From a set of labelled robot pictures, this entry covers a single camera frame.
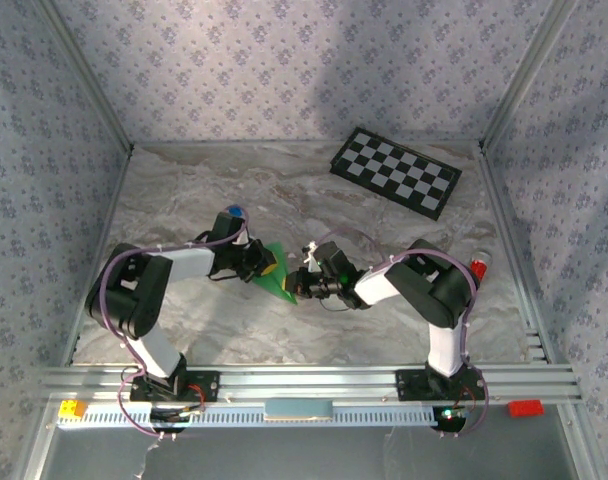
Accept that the aluminium frame bar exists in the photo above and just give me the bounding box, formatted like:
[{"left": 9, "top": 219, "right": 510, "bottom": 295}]
[
  {"left": 476, "top": 147, "right": 556, "bottom": 364},
  {"left": 63, "top": 148, "right": 134, "bottom": 366}
]

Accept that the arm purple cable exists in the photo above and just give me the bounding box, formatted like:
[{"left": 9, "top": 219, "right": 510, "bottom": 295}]
[
  {"left": 99, "top": 217, "right": 250, "bottom": 441},
  {"left": 313, "top": 227, "right": 490, "bottom": 440}
]

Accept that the white slotted cable duct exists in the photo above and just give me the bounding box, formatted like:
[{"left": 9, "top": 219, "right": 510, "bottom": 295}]
[{"left": 57, "top": 399, "right": 438, "bottom": 429}]

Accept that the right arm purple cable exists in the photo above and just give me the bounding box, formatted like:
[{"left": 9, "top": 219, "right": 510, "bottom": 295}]
[{"left": 313, "top": 227, "right": 490, "bottom": 440}]

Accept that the small red bottle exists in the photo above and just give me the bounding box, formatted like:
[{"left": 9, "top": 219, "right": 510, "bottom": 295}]
[{"left": 470, "top": 249, "right": 494, "bottom": 280}]

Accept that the red toy brick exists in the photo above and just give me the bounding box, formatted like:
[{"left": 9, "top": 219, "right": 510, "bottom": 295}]
[{"left": 507, "top": 399, "right": 544, "bottom": 418}]

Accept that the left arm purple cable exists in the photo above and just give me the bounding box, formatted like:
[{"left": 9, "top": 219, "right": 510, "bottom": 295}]
[{"left": 99, "top": 217, "right": 250, "bottom": 441}]

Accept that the wide aluminium mounting rail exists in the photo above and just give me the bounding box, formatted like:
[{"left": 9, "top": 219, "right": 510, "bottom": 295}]
[{"left": 38, "top": 363, "right": 584, "bottom": 407}]

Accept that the black white chessboard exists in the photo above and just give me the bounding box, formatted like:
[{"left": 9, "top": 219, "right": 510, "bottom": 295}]
[{"left": 329, "top": 126, "right": 463, "bottom": 222}]

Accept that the black controller board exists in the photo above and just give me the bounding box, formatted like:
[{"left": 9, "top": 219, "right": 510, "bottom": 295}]
[
  {"left": 150, "top": 407, "right": 206, "bottom": 435},
  {"left": 430, "top": 405, "right": 471, "bottom": 434}
]

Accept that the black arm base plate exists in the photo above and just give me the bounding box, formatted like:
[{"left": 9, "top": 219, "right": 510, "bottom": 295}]
[
  {"left": 395, "top": 369, "right": 487, "bottom": 404},
  {"left": 128, "top": 370, "right": 221, "bottom": 403}
]

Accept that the green paper sheet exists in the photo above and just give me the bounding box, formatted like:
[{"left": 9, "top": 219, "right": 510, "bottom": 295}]
[{"left": 251, "top": 242, "right": 299, "bottom": 306}]

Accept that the yellow toy brick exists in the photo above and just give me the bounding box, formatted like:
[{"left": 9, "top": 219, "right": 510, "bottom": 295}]
[{"left": 58, "top": 399, "right": 88, "bottom": 420}]

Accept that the aluminium corner post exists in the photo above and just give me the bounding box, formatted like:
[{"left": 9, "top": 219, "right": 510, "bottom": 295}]
[
  {"left": 36, "top": 0, "right": 135, "bottom": 154},
  {"left": 481, "top": 0, "right": 581, "bottom": 150}
]

